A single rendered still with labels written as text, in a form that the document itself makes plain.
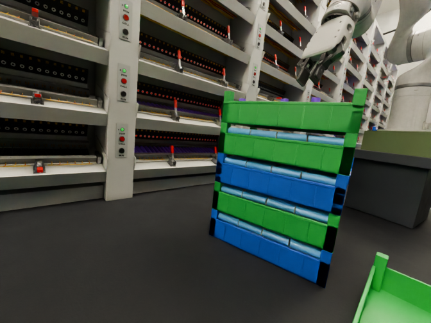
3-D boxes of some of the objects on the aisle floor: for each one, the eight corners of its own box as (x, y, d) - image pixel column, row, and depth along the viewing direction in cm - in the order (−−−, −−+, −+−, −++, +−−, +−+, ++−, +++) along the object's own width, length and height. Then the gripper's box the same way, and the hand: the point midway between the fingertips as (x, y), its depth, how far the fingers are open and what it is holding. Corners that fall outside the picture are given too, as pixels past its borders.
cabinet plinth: (322, 168, 224) (323, 163, 223) (103, 197, 76) (103, 184, 76) (308, 165, 236) (309, 161, 235) (93, 186, 88) (93, 175, 87)
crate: (333, 247, 58) (338, 222, 57) (324, 289, 42) (332, 254, 40) (240, 214, 75) (243, 193, 73) (208, 234, 58) (211, 208, 57)
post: (245, 181, 127) (291, -168, 99) (235, 182, 121) (281, -190, 93) (223, 173, 141) (258, -133, 113) (213, 174, 135) (247, -150, 107)
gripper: (304, 24, 59) (275, 79, 58) (365, -7, 44) (328, 65, 43) (317, 43, 62) (290, 94, 61) (378, 20, 48) (344, 86, 47)
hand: (309, 75), depth 52 cm, fingers open, 3 cm apart
